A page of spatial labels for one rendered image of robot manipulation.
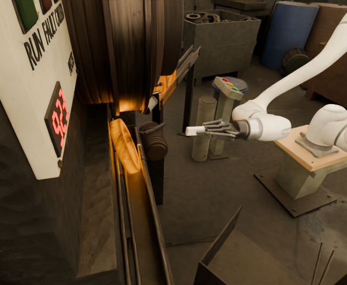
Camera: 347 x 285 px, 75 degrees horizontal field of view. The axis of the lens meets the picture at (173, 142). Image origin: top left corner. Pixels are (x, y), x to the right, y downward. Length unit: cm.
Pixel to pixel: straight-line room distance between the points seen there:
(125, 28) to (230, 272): 61
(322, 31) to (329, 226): 316
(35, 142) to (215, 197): 146
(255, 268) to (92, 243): 46
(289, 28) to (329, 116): 264
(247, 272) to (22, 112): 64
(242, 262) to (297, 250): 88
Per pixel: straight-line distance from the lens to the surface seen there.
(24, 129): 21
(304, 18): 402
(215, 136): 85
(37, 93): 21
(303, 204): 178
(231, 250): 72
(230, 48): 320
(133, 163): 69
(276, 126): 97
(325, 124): 151
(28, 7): 23
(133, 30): 43
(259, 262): 74
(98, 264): 40
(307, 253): 159
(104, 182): 49
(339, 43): 112
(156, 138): 115
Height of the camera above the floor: 122
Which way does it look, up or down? 38 degrees down
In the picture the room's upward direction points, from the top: 4 degrees clockwise
